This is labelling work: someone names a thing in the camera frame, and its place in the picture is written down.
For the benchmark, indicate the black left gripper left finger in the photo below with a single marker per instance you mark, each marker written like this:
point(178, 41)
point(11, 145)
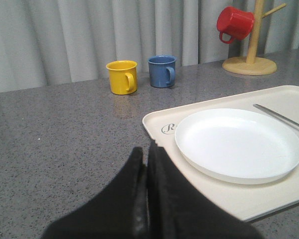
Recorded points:
point(119, 211)

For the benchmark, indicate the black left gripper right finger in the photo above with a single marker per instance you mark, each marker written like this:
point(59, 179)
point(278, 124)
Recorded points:
point(177, 210)

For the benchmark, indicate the white round plate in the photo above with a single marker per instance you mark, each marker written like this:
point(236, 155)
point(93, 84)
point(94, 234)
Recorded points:
point(238, 146)

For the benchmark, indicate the steel chopstick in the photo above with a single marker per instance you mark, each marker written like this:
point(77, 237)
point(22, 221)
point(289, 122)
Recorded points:
point(277, 116)

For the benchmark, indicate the cream rabbit serving tray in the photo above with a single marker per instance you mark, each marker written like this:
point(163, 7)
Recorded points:
point(245, 202)

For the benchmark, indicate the yellow enamel mug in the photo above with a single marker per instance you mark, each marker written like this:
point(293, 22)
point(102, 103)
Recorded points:
point(123, 77)

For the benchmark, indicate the blue enamel mug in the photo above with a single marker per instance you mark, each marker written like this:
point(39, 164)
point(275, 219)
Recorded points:
point(162, 71)

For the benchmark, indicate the wooden mug tree stand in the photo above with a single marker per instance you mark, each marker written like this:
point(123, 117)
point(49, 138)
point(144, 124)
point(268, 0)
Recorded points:
point(251, 64)

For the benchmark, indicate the grey pleated curtain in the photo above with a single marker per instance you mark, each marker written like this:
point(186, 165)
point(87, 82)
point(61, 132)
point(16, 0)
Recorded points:
point(49, 42)

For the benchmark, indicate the red enamel mug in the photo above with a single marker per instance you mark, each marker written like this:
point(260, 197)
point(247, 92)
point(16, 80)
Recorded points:
point(233, 23)

